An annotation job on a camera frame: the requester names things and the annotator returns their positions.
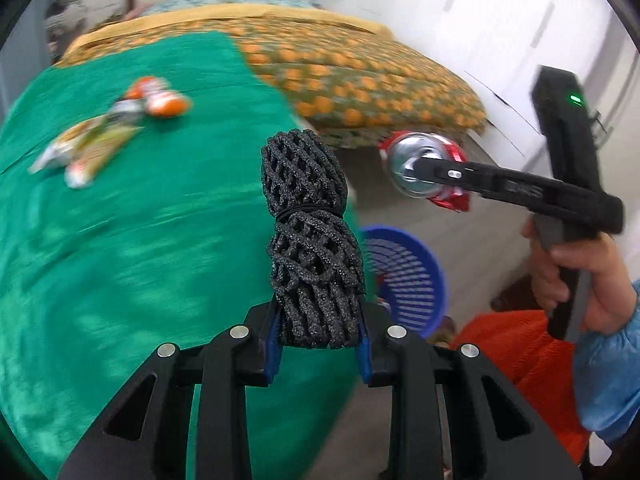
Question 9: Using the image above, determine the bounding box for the black foam net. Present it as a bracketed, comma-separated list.
[261, 129, 368, 348]

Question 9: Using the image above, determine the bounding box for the person's right hand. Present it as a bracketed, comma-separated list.
[521, 210, 640, 337]

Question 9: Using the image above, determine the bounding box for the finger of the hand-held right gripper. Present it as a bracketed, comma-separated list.
[407, 159, 501, 197]

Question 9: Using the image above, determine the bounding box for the blue plastic mesh basket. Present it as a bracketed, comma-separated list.
[359, 225, 447, 341]

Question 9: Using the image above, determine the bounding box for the red drink can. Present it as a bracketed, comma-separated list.
[378, 131, 473, 212]

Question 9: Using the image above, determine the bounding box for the white wardrobe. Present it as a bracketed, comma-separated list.
[320, 0, 621, 171]

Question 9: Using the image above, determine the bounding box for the yellow green snack packet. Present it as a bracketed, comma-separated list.
[27, 114, 147, 177]

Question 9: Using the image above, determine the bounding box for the person's leg in red pants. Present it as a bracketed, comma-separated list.
[452, 309, 592, 467]

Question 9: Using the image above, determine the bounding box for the person's right forearm blue sleeve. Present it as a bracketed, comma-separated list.
[572, 280, 640, 448]

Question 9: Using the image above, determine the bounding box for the person's foot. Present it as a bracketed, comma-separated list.
[429, 316, 458, 347]

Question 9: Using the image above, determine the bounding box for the orange patterned bed blanket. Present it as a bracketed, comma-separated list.
[52, 2, 488, 150]

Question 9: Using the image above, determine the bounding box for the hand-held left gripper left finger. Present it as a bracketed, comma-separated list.
[57, 304, 282, 480]

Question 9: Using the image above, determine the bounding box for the silver snack wrapper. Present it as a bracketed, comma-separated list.
[106, 99, 147, 125]

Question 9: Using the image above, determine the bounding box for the orange white snack packet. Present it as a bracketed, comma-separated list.
[144, 90, 194, 119]
[124, 76, 173, 102]

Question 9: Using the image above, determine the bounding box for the black door handle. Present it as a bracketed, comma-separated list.
[589, 109, 615, 135]

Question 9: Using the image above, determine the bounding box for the green table cloth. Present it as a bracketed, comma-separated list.
[0, 31, 358, 466]

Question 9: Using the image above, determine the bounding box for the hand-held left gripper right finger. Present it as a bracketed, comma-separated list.
[354, 302, 583, 480]

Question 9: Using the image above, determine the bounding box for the small orange white packet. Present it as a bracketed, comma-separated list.
[64, 157, 103, 190]

